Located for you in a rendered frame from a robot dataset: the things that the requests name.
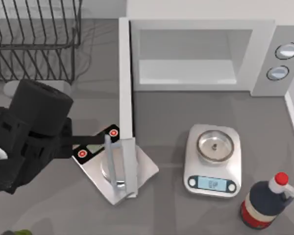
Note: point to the large round microwave knob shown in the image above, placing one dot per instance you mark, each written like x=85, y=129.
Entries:
x=287, y=50

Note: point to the dark bottle with red cap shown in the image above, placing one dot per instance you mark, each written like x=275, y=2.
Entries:
x=262, y=203

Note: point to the green object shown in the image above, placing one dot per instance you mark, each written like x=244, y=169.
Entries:
x=18, y=232

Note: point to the small round microwave knob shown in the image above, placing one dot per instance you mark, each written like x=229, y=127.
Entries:
x=277, y=73

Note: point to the white microwave door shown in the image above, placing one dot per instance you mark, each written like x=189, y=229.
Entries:
x=125, y=98

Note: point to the white scale with round pan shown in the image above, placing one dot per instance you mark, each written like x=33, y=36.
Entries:
x=212, y=171

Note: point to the pale microwave oven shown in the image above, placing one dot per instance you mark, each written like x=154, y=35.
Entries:
x=262, y=27

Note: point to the silver scale with black panel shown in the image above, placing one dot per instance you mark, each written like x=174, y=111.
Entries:
x=147, y=169

